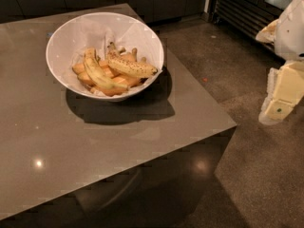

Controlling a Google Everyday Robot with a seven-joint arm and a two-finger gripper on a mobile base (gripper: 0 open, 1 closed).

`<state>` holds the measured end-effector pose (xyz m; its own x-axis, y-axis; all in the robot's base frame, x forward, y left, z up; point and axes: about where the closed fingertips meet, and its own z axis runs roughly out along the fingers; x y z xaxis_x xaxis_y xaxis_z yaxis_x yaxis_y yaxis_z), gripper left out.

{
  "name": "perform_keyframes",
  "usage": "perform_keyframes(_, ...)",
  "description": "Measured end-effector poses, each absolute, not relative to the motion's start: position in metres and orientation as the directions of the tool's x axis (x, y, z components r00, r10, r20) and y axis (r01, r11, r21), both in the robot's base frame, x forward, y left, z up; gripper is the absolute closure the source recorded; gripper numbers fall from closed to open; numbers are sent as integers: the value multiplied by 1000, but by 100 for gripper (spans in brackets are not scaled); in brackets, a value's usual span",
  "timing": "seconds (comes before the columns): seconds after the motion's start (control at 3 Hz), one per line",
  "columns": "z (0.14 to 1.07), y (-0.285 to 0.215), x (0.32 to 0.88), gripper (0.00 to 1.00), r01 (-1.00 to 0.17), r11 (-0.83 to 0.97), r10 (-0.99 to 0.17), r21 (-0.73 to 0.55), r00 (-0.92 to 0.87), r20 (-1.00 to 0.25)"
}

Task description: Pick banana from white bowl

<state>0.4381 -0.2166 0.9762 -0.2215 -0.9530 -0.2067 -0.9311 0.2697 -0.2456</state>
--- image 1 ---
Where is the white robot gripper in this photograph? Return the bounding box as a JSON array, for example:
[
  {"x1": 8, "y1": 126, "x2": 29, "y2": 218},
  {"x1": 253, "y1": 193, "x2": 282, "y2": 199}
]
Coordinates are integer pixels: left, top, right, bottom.
[{"x1": 256, "y1": 0, "x2": 304, "y2": 125}]

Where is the spotted yellow banana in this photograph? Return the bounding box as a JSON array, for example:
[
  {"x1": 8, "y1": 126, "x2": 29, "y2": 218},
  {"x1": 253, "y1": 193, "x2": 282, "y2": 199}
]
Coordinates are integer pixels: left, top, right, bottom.
[{"x1": 106, "y1": 42, "x2": 158, "y2": 78}]

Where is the curved yellow banana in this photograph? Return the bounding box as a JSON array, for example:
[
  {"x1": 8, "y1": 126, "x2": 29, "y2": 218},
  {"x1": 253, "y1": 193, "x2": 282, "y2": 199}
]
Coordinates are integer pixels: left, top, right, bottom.
[{"x1": 84, "y1": 47, "x2": 128, "y2": 89}]

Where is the white paper bowl liner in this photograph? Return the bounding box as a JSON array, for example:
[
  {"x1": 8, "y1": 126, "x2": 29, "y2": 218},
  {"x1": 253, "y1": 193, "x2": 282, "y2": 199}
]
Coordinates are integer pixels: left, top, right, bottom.
[{"x1": 71, "y1": 23, "x2": 163, "y2": 99}]

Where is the orange banana bunch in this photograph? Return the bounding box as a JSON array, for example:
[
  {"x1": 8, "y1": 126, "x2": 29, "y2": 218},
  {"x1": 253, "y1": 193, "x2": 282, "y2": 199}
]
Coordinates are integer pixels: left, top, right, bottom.
[{"x1": 72, "y1": 52, "x2": 148, "y2": 97}]

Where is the white bowl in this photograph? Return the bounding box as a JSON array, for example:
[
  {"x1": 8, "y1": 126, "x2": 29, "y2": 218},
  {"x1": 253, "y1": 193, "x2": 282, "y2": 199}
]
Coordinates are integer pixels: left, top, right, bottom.
[{"x1": 46, "y1": 12, "x2": 164, "y2": 102}]

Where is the black floor vent grille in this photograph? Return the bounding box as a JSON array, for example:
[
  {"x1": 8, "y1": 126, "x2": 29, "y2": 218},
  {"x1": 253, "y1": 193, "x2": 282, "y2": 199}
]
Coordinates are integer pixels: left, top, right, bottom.
[{"x1": 213, "y1": 0, "x2": 282, "y2": 39}]

